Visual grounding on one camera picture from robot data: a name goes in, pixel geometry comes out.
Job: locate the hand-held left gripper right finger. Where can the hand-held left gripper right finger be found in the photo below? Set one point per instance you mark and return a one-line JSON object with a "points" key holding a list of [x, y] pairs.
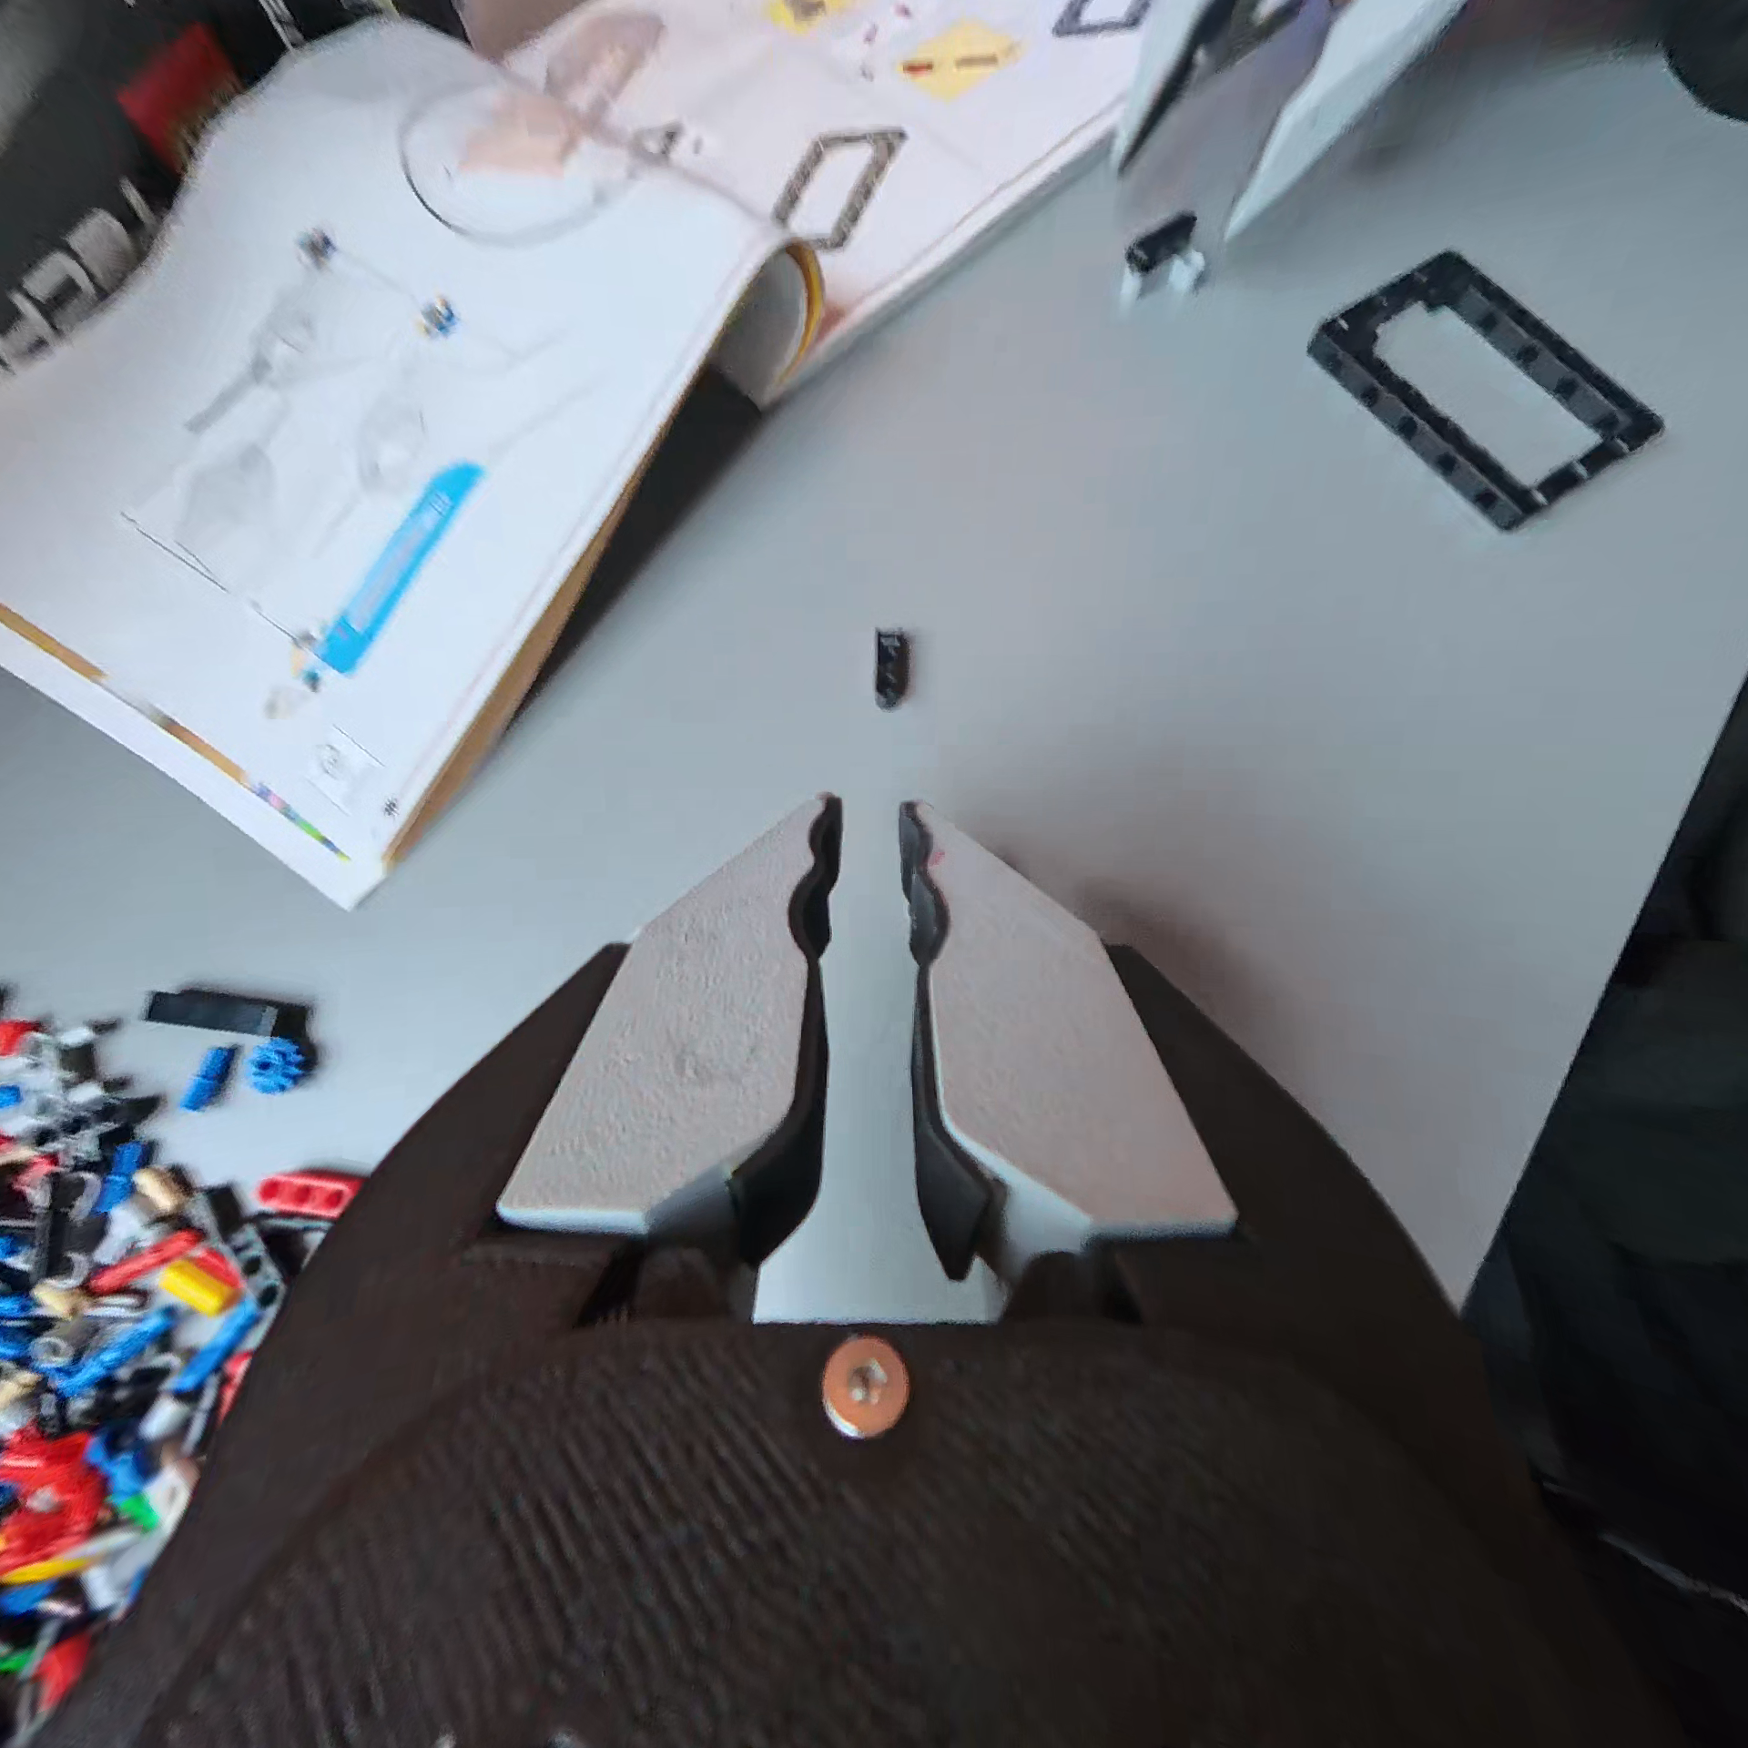
{"points": [[1067, 1078]]}

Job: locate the lego set box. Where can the lego set box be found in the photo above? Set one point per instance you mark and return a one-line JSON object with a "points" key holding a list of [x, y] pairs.
{"points": [[82, 164]]}

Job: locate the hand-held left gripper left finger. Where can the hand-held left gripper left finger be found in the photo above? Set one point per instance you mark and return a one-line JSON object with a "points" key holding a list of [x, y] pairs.
{"points": [[683, 1065]]}

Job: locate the small black lego pin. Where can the small black lego pin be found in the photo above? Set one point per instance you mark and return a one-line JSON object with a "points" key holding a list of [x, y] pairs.
{"points": [[892, 668]]}

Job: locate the black rectangular lego frame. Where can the black rectangular lego frame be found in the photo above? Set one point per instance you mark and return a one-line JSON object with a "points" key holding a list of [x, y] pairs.
{"points": [[1346, 361]]}

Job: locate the lego instruction booklet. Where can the lego instruction booklet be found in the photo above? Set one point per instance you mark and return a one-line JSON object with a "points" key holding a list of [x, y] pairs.
{"points": [[341, 450]]}

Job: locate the short black lego beam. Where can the short black lego beam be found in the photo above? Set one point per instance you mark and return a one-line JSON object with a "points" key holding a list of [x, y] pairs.
{"points": [[1163, 243]]}

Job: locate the pile of small lego pieces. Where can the pile of small lego pieces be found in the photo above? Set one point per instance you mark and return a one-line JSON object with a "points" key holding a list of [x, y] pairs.
{"points": [[96, 1297]]}

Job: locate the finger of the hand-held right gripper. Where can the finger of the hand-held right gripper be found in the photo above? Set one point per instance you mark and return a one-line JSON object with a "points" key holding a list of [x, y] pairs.
{"points": [[1346, 96], [1202, 67]]}

